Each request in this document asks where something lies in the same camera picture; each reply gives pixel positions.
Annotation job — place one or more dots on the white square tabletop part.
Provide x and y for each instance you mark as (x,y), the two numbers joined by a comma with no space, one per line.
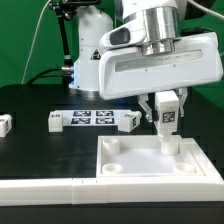
(141,156)

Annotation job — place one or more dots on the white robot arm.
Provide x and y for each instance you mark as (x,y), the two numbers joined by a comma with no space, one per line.
(146,54)

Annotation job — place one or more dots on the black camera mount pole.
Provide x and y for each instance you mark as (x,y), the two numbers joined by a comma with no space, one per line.
(65,10)

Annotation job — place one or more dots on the white L-shaped obstacle fence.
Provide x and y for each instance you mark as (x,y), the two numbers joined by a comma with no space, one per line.
(209,187)

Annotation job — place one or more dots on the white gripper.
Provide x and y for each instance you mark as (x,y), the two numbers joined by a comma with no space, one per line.
(125,71)

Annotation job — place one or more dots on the fiducial marker sheet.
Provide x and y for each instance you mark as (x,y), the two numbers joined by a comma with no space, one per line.
(91,117)

